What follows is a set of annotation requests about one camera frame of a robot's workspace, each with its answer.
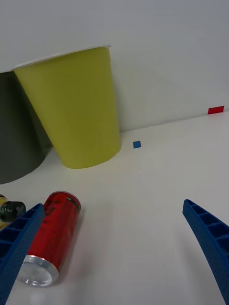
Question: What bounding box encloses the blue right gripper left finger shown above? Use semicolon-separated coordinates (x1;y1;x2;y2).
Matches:
0;203;45;305

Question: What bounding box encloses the yellow label plastic bottle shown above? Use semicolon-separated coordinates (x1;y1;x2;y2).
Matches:
0;194;27;231

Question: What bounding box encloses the yellow-green plastic waste bin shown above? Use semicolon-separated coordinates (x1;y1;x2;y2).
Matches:
11;44;122;170

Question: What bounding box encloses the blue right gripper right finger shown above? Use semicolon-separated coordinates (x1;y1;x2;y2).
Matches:
182;199;229;305

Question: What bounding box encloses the red drink can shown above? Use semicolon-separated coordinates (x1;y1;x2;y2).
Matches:
17;191;82;287

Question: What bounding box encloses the grey plastic waste bin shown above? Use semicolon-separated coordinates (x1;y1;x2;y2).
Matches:
0;70;53;185

